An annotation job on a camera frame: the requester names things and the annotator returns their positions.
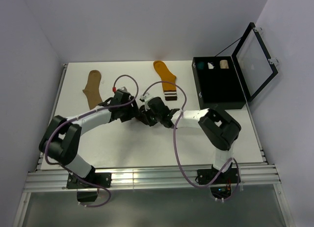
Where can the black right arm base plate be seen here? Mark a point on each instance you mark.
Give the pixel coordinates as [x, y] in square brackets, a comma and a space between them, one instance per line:
[204, 176]

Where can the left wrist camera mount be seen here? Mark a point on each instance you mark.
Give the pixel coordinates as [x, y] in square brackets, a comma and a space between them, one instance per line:
[122, 90]

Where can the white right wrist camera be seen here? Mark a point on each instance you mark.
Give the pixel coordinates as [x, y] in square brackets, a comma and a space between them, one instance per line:
[145, 98]

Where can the dark brown striped-cuff sock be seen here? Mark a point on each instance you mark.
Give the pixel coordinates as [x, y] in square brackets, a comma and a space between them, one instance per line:
[142, 115]

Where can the white rolled sock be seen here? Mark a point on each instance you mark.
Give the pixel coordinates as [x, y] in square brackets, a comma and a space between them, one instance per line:
[210, 66]

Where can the beige rolled sock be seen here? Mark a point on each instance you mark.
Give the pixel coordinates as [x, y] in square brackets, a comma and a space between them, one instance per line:
[224, 64]

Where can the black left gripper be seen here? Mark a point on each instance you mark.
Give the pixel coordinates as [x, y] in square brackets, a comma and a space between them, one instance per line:
[133, 112]

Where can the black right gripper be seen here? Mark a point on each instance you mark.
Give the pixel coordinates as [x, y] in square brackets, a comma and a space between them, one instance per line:
[147, 112]

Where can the tan ribbed sock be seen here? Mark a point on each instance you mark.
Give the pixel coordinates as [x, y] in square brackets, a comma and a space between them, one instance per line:
[91, 89]

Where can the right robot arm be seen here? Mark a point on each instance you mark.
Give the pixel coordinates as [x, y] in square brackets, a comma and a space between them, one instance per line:
[220, 127]

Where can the mustard yellow striped-cuff sock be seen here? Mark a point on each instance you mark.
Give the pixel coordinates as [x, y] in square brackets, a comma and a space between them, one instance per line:
[168, 80]

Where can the teal rolled sock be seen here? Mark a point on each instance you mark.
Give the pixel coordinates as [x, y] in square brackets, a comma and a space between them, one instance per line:
[201, 65]

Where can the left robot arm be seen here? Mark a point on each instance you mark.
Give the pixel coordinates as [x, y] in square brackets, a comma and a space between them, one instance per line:
[61, 139]

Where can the glass box lid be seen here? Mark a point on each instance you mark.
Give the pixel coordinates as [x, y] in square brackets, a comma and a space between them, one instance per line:
[253, 63]

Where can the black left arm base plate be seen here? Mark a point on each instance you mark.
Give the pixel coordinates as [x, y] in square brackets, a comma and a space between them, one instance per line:
[97, 180]

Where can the aluminium front frame rails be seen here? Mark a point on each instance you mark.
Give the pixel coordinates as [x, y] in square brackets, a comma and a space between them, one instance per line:
[144, 178]

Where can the black storage box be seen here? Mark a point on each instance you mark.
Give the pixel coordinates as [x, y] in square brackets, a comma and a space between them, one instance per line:
[217, 86]

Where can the aluminium table edge rail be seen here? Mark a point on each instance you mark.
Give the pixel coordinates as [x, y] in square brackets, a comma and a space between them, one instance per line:
[65, 67]

